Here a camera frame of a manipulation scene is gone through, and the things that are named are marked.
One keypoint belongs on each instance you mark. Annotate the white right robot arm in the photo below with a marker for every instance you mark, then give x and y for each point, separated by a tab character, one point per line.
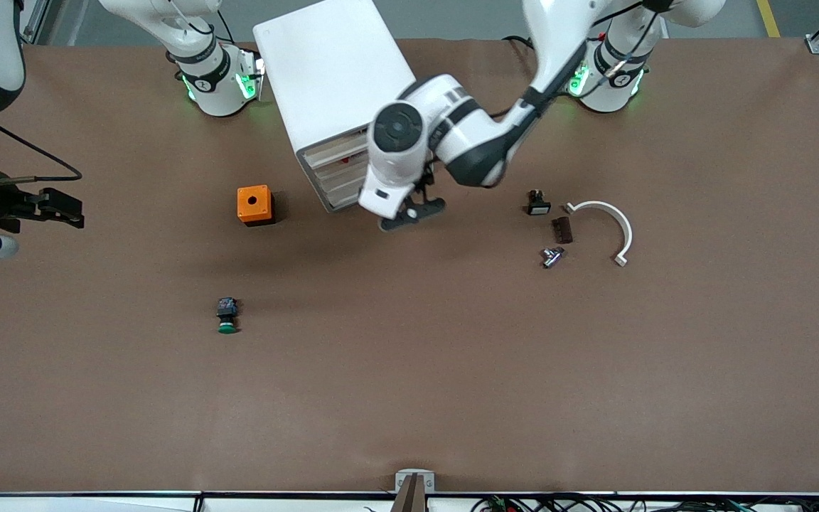
210	78

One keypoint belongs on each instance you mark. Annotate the silver metal fitting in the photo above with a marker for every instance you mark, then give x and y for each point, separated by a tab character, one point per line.
552	257

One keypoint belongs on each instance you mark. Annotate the white curved plastic bracket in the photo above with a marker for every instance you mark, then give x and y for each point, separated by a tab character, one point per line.
619	217

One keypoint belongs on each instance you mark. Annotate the green mushroom push button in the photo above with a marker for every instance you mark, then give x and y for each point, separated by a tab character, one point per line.
227	315

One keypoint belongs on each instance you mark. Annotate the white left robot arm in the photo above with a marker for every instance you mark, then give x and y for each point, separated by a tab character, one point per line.
466	135

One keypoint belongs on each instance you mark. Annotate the brown terminal block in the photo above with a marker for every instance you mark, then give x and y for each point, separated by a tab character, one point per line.
562	230

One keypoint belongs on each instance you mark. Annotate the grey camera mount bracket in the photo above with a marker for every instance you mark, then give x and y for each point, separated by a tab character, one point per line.
414	485

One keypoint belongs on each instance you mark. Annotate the white drawer cabinet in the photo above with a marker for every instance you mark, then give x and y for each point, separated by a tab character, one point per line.
331	85

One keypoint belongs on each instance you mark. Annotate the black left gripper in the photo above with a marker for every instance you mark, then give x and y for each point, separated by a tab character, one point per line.
428	178

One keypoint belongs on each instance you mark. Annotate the small black switch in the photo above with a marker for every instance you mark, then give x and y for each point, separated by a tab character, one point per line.
538	203

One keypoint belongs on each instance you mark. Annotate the orange button enclosure box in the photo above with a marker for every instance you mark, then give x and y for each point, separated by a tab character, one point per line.
254	205

